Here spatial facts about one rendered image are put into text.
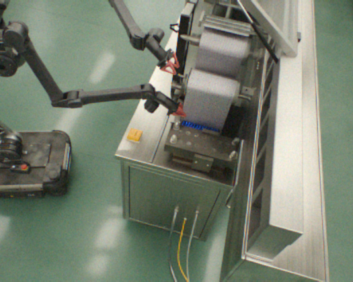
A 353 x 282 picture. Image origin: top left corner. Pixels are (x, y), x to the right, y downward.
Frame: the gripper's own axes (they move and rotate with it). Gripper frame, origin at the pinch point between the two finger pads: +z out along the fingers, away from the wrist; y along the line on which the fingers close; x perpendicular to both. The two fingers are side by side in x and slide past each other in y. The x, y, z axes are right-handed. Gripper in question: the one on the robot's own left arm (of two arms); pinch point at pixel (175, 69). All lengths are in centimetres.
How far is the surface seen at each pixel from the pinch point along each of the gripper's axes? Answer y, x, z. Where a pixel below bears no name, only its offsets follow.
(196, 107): 7.9, -1.3, 20.4
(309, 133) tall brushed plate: 36, 50, 38
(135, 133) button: 17.8, -38.1, 11.9
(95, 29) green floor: -198, -188, -24
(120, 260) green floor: 60, -107, 74
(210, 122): 7.8, -2.3, 33.0
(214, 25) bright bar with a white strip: -22.3, 19.9, 0.0
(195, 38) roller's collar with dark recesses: -21.1, 7.7, -0.4
